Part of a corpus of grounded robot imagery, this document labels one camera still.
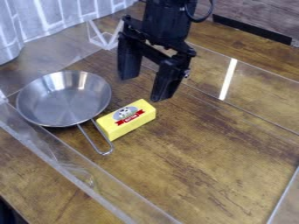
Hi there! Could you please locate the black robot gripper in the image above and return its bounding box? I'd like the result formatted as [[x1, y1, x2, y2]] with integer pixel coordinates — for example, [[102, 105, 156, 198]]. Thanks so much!
[[116, 0, 198, 102]]

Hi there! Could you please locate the yellow butter block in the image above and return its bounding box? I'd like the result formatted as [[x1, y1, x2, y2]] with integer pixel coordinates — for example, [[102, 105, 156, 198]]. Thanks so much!
[[96, 99, 156, 141]]

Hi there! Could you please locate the silver metal frying pan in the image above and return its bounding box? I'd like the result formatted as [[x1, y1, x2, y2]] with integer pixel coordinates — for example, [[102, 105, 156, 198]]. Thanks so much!
[[16, 70, 115, 156]]

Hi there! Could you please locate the black strip on table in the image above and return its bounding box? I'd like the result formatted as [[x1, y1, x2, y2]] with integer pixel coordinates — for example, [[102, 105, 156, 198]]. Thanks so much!
[[212, 14, 293, 46]]

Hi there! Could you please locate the white sheer curtain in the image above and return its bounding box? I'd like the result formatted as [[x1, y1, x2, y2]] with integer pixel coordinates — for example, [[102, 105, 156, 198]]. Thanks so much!
[[0, 0, 138, 66]]

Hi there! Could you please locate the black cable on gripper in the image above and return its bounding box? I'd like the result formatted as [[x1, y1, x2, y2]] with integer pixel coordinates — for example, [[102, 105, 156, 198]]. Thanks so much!
[[183, 0, 215, 24]]

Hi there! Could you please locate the clear acrylic barrier wall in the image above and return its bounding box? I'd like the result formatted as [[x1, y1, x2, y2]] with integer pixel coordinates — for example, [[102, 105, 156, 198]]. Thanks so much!
[[0, 17, 299, 224]]

